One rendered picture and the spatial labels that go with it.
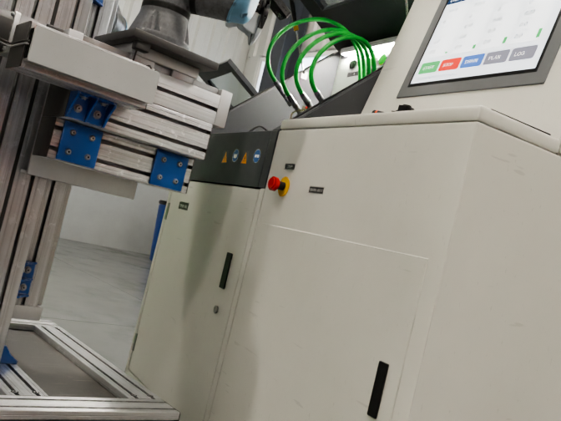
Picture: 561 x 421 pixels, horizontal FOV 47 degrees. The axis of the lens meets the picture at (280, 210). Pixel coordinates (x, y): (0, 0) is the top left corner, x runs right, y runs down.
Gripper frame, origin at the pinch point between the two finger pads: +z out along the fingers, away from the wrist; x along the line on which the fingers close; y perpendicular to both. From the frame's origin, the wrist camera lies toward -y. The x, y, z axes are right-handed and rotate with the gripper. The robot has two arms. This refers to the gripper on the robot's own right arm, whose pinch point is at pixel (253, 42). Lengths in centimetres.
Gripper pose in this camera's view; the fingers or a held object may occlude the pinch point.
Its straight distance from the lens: 198.7
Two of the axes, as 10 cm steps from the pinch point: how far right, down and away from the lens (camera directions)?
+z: -2.4, 9.7, -0.4
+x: 4.9, 0.8, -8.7
